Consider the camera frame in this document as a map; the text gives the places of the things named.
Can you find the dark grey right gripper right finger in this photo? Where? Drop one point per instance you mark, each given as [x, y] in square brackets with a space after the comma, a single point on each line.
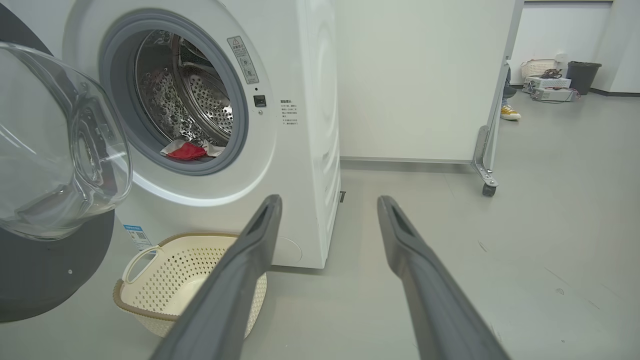
[440, 320]

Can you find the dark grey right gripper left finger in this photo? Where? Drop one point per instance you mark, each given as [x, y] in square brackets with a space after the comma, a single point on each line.
[220, 310]

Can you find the red and white jersey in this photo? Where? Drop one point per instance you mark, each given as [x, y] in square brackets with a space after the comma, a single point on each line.
[187, 151]

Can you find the black round glass washer door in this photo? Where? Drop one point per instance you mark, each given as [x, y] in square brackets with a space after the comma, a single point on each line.
[50, 280]

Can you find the cream perforated laundry basket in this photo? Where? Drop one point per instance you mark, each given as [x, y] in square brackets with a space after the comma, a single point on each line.
[165, 280]

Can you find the white front-load washing machine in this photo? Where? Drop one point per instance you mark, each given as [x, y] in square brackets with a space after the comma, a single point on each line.
[300, 150]

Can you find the white woven storage basket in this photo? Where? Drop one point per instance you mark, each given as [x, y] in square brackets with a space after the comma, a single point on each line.
[537, 67]

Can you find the blue energy label sticker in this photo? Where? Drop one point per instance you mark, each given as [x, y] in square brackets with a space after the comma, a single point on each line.
[137, 237]

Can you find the grey metal partition foot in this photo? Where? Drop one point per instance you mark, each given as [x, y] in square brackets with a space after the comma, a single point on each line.
[484, 160]

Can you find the yellow sneaker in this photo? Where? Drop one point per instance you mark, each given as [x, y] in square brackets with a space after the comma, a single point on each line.
[510, 113]

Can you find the blue jeans leg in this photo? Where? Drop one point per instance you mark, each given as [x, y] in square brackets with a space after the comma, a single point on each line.
[508, 87]

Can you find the white partition panel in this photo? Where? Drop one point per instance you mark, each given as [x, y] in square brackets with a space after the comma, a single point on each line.
[410, 75]

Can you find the grey warning label sticker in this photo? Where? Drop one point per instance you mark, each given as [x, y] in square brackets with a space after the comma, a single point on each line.
[243, 60]

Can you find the white electronic device box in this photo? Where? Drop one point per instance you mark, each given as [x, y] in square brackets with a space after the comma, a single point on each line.
[552, 95]
[547, 83]

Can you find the black trash bin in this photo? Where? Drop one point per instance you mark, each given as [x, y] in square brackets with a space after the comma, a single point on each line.
[582, 77]

